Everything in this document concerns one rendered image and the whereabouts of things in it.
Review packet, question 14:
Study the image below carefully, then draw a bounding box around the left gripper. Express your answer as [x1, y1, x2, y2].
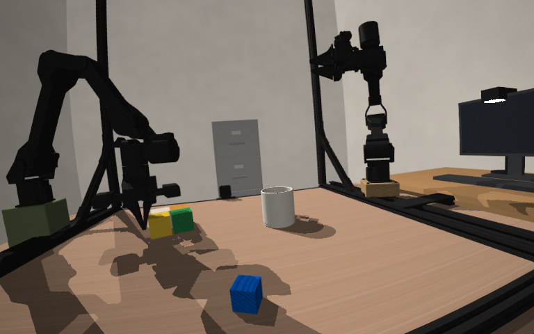
[309, 39, 364, 81]

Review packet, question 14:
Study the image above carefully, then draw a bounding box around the yellow cube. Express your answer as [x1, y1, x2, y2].
[148, 211, 172, 239]

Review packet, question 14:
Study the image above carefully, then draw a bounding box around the grey cup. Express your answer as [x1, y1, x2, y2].
[261, 186, 295, 228]

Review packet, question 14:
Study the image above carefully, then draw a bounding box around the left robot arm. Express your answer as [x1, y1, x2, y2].
[334, 21, 394, 183]

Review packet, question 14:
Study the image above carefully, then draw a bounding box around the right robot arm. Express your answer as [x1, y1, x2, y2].
[6, 50, 180, 207]

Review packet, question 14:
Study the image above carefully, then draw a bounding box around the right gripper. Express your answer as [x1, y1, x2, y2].
[92, 164, 181, 230]

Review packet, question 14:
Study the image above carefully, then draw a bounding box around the blue cube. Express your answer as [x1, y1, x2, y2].
[230, 275, 263, 315]

